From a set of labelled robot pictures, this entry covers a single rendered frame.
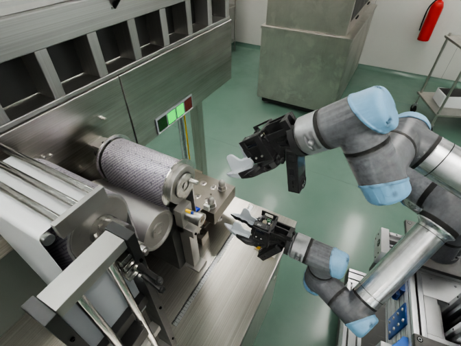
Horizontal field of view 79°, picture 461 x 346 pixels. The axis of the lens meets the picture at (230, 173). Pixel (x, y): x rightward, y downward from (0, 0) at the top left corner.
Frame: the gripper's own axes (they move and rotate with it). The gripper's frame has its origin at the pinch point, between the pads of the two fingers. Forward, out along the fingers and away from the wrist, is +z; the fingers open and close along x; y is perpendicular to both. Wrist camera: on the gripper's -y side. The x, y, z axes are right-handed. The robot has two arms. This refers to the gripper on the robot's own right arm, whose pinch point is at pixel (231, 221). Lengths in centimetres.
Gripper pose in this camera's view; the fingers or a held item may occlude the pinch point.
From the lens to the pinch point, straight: 91.7
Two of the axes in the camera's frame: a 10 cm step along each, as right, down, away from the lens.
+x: -4.8, 5.9, -6.4
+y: 0.0, -7.4, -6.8
